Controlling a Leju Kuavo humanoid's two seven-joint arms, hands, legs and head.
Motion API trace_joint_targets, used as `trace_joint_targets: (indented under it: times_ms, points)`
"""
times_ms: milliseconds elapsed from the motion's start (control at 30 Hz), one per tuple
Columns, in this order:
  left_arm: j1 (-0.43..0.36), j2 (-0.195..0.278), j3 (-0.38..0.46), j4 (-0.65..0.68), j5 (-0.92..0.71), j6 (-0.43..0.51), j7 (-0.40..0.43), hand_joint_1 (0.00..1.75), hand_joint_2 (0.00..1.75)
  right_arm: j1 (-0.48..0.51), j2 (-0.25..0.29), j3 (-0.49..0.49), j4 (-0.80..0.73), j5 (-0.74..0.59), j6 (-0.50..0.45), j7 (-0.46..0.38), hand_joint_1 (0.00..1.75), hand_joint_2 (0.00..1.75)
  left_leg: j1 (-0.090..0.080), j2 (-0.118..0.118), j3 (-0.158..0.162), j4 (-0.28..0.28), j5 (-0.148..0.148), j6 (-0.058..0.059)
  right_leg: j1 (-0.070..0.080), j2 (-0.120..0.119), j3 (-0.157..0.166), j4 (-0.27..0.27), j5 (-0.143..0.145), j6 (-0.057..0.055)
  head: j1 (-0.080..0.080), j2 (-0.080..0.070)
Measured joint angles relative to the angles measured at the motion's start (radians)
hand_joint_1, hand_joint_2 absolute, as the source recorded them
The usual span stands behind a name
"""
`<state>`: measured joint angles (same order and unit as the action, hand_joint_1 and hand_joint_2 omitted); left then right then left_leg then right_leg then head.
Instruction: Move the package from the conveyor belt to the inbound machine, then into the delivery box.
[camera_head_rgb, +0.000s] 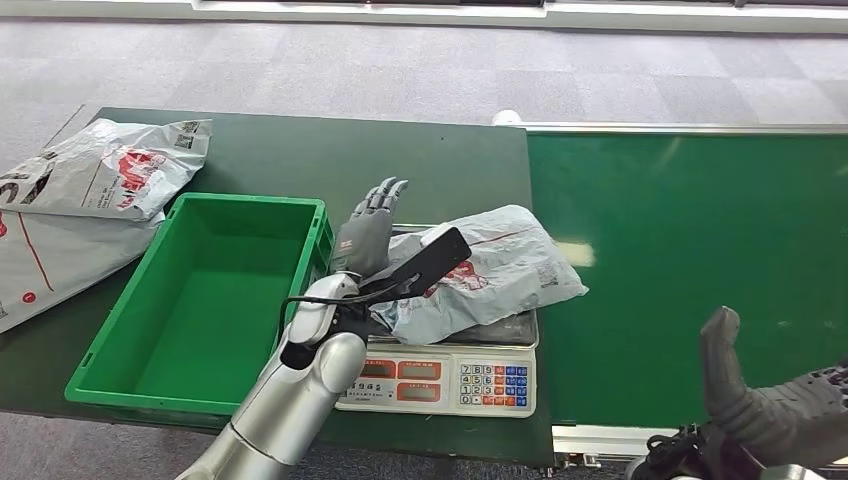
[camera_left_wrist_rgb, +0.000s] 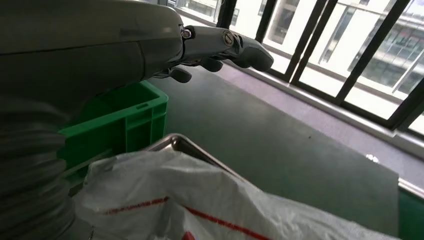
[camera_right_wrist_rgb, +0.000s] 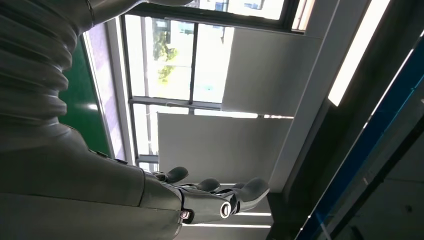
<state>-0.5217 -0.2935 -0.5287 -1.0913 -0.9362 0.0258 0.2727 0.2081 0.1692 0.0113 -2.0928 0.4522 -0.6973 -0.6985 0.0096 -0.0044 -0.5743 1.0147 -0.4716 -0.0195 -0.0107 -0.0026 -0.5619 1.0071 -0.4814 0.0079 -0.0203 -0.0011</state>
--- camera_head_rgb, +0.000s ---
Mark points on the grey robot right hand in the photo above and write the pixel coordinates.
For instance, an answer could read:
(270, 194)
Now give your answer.
(782, 417)

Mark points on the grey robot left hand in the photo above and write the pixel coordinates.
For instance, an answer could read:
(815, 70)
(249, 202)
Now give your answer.
(364, 235)

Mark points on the grey mailer package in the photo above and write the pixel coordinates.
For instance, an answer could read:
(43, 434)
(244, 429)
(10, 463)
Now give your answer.
(503, 265)

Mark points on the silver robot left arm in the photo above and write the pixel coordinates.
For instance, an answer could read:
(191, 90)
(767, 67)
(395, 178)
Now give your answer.
(298, 397)

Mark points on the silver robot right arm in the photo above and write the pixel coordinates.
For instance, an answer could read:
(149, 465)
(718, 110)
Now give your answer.
(682, 457)

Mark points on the green belt conveyor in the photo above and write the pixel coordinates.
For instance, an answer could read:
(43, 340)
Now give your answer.
(662, 265)

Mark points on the white scale with steel tray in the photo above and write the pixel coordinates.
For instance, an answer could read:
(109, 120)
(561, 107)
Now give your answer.
(464, 384)

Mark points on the green plastic crate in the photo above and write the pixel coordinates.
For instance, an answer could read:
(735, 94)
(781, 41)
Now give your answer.
(199, 311)

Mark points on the grey mailer bag red print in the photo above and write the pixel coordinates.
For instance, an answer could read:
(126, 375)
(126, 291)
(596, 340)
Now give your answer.
(99, 169)

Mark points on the large flat grey mailer bag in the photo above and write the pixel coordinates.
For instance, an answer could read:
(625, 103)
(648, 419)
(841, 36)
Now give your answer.
(60, 255)

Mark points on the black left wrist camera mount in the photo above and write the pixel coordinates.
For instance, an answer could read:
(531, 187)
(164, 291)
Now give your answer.
(434, 258)

